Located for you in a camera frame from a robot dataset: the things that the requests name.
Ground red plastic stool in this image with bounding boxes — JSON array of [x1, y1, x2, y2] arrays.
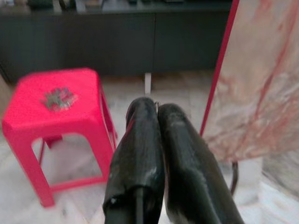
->
[[1, 67, 119, 208]]

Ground black floor cable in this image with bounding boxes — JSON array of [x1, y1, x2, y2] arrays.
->
[[229, 160, 241, 195]]

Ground black low console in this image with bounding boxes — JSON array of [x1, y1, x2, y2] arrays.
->
[[0, 0, 231, 95]]

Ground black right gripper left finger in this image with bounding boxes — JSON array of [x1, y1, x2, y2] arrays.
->
[[102, 97, 166, 224]]

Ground bunch of metal keys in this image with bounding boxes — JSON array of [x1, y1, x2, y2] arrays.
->
[[39, 86, 79, 112]]

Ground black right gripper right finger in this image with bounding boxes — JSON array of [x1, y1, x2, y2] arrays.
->
[[157, 103, 246, 224]]

